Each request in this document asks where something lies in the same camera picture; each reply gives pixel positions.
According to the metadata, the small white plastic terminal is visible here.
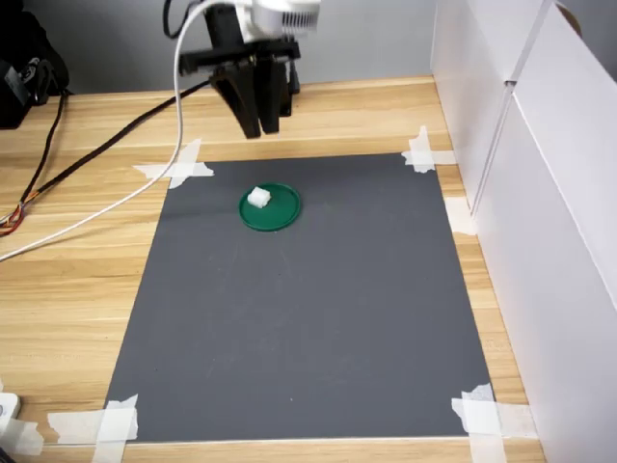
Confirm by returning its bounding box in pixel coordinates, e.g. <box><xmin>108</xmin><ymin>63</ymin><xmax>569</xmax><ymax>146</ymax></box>
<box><xmin>247</xmin><ymin>186</ymin><xmax>272</xmax><ymax>209</ymax></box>

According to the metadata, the round green lid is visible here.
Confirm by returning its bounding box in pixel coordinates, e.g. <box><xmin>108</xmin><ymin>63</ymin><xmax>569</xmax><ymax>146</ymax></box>
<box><xmin>237</xmin><ymin>181</ymin><xmax>303</xmax><ymax>233</ymax></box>

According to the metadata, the white partition panel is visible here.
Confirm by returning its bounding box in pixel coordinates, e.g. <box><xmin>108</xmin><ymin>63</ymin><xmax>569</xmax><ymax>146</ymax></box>
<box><xmin>470</xmin><ymin>3</ymin><xmax>617</xmax><ymax>463</ymax></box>
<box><xmin>428</xmin><ymin>0</ymin><xmax>555</xmax><ymax>216</ymax></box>

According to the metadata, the dark grey mat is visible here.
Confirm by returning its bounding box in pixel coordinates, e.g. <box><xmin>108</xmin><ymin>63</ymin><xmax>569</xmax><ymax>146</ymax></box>
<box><xmin>103</xmin><ymin>151</ymin><xmax>497</xmax><ymax>444</ymax></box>

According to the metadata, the small white tape piece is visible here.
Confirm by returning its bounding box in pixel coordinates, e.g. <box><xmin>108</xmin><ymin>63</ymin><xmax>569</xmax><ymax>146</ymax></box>
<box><xmin>443</xmin><ymin>196</ymin><xmax>478</xmax><ymax>236</ymax></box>

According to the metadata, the white camera cable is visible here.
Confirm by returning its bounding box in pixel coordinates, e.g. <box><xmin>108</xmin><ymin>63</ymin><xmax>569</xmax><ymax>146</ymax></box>
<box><xmin>0</xmin><ymin>0</ymin><xmax>216</xmax><ymax>264</ymax></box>

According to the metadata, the white camera box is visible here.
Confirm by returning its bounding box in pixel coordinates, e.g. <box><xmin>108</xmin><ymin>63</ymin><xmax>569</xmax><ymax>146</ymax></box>
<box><xmin>235</xmin><ymin>0</ymin><xmax>323</xmax><ymax>42</ymax></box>

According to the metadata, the black braided cable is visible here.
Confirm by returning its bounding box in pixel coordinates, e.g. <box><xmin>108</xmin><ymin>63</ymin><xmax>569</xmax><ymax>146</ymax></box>
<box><xmin>0</xmin><ymin>80</ymin><xmax>211</xmax><ymax>237</ymax></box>
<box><xmin>16</xmin><ymin>89</ymin><xmax>68</xmax><ymax>213</ymax></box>

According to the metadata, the black device with cables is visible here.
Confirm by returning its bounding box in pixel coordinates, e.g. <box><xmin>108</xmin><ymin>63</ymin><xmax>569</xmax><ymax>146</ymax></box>
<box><xmin>0</xmin><ymin>9</ymin><xmax>72</xmax><ymax>130</ymax></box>

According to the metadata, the small white bracket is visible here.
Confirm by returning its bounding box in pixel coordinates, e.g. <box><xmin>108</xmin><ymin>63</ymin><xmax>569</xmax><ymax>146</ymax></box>
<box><xmin>0</xmin><ymin>392</ymin><xmax>23</xmax><ymax>440</ymax></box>

